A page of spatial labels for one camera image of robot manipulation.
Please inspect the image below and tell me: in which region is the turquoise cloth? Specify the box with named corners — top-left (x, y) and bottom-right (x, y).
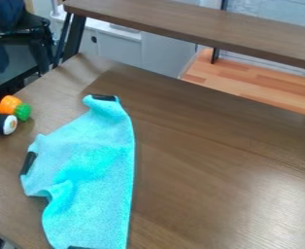
top-left (18, 93), bottom-right (137, 249)

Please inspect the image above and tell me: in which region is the white cabinet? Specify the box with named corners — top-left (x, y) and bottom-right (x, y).
top-left (49, 9), bottom-right (198, 79)

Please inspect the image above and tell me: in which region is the wooden table with black legs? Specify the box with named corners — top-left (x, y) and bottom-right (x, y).
top-left (51, 0), bottom-right (305, 73)

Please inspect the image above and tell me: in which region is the orange and green toy carrot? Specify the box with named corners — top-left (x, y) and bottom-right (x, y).
top-left (0, 94), bottom-right (34, 123)

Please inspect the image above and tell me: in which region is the toy sushi roll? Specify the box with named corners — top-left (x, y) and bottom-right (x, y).
top-left (0, 112), bottom-right (20, 136)

